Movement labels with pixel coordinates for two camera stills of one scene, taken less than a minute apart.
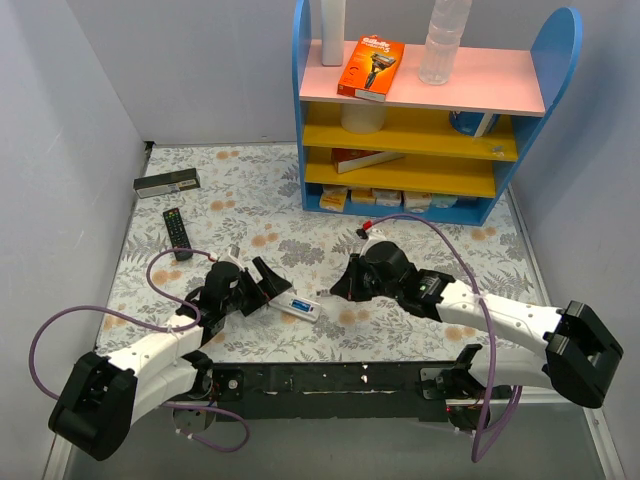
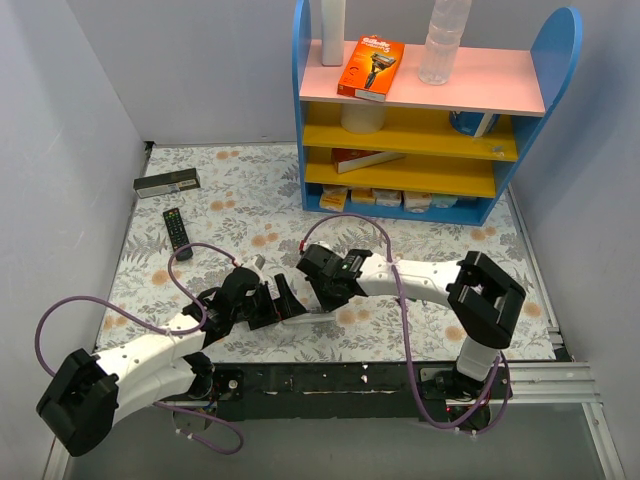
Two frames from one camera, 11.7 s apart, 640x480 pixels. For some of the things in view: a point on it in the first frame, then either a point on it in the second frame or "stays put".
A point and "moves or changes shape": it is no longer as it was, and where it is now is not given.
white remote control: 298,306 moves or changes shape
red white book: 350,160 stays put
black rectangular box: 167,183 stays put
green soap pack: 443,200 stays put
